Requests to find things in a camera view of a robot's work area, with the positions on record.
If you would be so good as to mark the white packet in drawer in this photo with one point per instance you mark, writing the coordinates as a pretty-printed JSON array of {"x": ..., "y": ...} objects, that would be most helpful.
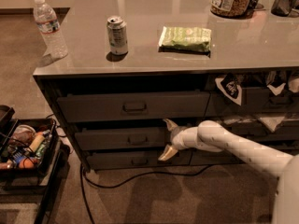
[{"x": 270, "y": 121}]

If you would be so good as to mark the grey drawer cabinet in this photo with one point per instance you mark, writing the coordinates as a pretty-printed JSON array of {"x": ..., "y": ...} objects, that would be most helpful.
[{"x": 249, "y": 47}]

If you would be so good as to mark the grey drawer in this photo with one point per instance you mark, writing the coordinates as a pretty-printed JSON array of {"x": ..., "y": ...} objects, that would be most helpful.
[
  {"x": 254, "y": 130},
  {"x": 200, "y": 157},
  {"x": 254, "y": 100},
  {"x": 129, "y": 106},
  {"x": 123, "y": 138},
  {"x": 135, "y": 159}
]

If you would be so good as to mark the black bin of items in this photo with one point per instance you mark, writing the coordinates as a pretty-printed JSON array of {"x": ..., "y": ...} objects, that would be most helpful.
[{"x": 27, "y": 147}]

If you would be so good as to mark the dark glass container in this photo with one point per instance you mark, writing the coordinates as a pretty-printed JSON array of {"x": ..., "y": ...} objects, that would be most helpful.
[{"x": 283, "y": 8}]

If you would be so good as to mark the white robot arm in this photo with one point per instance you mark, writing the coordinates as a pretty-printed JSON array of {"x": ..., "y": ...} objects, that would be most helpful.
[{"x": 210, "y": 136}]

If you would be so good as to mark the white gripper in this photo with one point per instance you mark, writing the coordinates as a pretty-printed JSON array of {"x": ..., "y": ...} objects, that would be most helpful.
[{"x": 178, "y": 138}]

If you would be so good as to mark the silver soda can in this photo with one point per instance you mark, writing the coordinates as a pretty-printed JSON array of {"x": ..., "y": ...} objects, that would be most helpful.
[{"x": 117, "y": 36}]

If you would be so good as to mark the green snack bag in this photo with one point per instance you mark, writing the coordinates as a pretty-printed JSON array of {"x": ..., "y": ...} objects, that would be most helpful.
[{"x": 195, "y": 39}]

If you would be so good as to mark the clear plastic water bottle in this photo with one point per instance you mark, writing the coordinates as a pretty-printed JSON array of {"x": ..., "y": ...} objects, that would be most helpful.
[{"x": 50, "y": 29}]

